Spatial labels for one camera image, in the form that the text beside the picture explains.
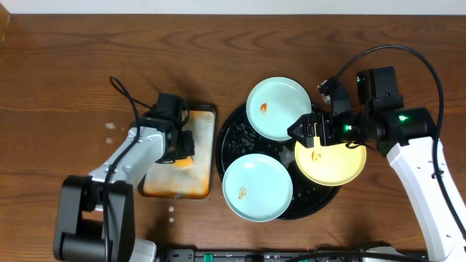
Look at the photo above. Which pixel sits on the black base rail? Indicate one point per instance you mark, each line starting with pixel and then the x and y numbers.
pixel 190 255

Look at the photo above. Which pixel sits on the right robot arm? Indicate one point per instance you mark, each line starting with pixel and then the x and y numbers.
pixel 405 137

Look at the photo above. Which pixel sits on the orange sponge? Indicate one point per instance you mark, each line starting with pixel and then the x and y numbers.
pixel 183 163

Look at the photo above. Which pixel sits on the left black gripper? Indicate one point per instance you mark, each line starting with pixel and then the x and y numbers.
pixel 183 146

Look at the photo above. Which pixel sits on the yellow plate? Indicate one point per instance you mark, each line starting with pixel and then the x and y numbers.
pixel 330 165

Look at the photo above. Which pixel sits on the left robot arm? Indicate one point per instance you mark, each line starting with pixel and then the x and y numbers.
pixel 96 215

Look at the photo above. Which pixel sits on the black rectangular soapy tray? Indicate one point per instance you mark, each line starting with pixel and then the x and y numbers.
pixel 165 181

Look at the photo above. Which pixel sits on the black round tray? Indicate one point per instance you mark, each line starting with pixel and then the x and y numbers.
pixel 237 138

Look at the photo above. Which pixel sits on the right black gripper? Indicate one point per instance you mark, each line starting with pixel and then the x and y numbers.
pixel 325 126

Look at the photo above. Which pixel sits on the light blue plate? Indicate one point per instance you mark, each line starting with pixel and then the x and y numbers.
pixel 274 104
pixel 257 188

